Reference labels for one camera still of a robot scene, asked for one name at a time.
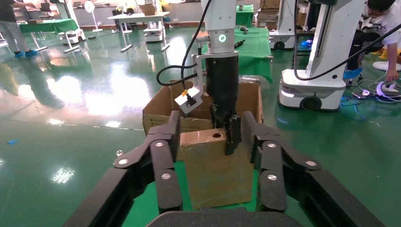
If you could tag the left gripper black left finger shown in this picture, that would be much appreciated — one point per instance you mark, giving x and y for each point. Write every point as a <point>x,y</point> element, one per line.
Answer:
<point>163,156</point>

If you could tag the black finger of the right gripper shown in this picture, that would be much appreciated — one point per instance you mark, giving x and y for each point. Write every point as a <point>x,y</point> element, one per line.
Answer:
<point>233,134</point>

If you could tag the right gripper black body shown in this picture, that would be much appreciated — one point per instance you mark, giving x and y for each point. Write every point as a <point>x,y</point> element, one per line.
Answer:
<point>222,84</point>

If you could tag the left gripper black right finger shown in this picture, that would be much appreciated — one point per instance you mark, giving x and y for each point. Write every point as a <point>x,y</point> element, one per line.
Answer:
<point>272,163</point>

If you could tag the small brown cardboard box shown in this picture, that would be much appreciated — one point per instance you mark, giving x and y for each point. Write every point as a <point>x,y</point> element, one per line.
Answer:
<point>216,175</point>

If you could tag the small white robot base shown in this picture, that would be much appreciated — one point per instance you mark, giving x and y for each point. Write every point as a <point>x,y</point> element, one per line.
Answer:
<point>154,33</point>

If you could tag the large open cardboard carton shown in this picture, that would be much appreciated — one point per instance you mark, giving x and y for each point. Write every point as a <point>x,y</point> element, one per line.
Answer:
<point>159,106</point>

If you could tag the stacked brown cardboard boxes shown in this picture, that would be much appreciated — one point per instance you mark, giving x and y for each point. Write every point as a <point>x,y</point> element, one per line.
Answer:
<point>268,15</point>

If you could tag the green cloth covered table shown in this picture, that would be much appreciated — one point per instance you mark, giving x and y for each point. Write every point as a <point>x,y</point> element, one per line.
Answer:
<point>253,56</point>
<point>247,15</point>
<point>47,25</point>

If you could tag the silver binder clip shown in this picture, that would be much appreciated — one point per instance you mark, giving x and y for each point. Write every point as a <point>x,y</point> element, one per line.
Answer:
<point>119,153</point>

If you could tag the black tool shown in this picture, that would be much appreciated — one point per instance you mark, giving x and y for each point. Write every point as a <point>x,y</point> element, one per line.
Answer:
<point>240,44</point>

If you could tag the white robot with black wheel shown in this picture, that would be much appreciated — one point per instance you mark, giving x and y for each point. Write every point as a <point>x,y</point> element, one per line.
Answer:
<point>283,28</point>

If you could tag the large white wheeled robot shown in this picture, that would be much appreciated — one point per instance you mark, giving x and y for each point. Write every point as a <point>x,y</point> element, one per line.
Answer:
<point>325,62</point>

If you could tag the long white table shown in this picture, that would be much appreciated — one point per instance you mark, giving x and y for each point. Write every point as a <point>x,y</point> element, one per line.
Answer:
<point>137,16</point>

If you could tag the white round floor device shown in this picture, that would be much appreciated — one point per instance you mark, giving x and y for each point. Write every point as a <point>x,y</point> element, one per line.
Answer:
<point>387,88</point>

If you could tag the white round fan base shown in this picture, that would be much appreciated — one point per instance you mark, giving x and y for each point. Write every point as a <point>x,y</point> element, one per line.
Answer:
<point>387,66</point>

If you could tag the blue floor scrap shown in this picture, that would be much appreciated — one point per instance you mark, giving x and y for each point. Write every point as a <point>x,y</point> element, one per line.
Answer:
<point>12,142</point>

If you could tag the white robot with dark column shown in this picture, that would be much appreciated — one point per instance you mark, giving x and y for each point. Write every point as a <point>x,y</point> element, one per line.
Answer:
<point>72,31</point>

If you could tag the person in patterned white shirt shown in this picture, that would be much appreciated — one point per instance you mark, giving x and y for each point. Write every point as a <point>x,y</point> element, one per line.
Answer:
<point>380,22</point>

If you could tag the person in gray trousers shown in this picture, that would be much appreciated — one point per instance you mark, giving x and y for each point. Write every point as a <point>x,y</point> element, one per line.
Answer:
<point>11,28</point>

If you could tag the gray metal camera bracket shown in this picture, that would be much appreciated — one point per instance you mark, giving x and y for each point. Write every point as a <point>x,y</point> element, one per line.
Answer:
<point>198,72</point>

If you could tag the gray wrist camera box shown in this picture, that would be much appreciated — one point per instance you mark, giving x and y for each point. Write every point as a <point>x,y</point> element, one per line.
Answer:
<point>189,101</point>

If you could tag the white pedestal fan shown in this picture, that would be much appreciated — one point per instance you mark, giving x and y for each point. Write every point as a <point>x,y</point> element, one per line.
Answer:
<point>90,6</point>

